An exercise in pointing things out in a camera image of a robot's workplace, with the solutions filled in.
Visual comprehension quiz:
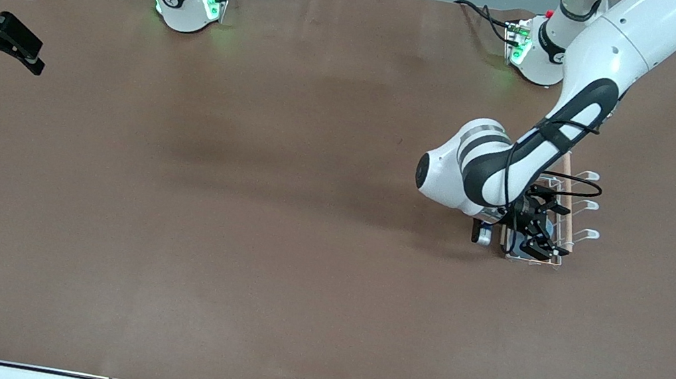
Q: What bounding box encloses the white wire cup rack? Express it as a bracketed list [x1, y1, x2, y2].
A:
[495, 143, 613, 275]

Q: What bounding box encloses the light blue plastic cup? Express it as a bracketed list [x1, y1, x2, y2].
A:
[502, 207, 560, 262]

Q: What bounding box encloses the brown table cover sheet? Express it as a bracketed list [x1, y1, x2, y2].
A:
[0, 0, 676, 379]

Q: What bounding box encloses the black left arm base cable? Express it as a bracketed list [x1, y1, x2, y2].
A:
[449, 0, 525, 46]

